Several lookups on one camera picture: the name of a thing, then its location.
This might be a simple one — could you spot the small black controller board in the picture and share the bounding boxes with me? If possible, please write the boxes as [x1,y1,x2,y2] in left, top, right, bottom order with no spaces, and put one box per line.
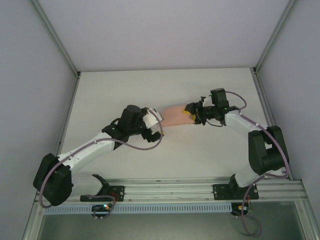
[91,203,114,221]
[231,201,254,217]

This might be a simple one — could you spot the grey metal panel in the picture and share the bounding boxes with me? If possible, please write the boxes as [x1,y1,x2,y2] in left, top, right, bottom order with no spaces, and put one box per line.
[39,201,305,240]

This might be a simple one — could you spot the aluminium side rail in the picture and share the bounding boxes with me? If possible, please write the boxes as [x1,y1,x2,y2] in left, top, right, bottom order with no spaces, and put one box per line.
[250,66,294,181]
[49,71,81,185]

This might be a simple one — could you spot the aluminium mounting rail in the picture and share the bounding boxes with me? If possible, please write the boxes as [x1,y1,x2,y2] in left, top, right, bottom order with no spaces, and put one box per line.
[34,177,308,204]

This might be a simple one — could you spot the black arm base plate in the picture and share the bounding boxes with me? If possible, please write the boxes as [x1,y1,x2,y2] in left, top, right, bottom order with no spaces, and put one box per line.
[79,184,126,203]
[212,183,259,201]

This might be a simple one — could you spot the light blue cable duct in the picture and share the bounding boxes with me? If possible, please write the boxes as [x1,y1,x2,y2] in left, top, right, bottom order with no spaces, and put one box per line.
[44,201,233,216]

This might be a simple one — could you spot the aluminium frame post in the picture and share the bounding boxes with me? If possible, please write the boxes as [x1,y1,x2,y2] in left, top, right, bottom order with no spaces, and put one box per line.
[251,0,301,76]
[294,199,320,240]
[21,202,47,240]
[31,0,81,77]

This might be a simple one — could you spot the aluminium lower frame post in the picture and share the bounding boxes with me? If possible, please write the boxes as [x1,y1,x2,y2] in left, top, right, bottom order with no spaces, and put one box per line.
[21,202,47,240]
[294,199,320,240]

